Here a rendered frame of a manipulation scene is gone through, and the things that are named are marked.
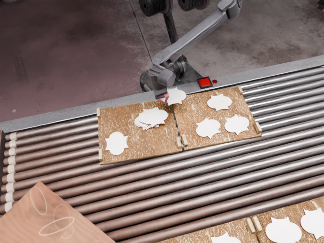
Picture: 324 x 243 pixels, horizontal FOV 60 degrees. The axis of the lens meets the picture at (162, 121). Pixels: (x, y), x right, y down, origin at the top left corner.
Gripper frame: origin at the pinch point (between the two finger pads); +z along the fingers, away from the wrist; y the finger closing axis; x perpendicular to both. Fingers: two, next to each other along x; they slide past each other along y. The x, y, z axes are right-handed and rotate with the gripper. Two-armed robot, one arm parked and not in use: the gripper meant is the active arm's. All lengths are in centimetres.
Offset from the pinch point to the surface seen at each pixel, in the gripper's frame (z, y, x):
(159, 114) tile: 7.9, -3.3, 4.6
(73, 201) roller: 3, -41, 52
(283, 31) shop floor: 139, 167, -153
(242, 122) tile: 19.6, -15.9, -35.9
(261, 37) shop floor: 132, 162, -123
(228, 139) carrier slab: 18.4, -24.0, -25.6
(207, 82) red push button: 18.5, 17.2, -26.3
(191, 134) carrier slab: 14.5, -17.5, -8.2
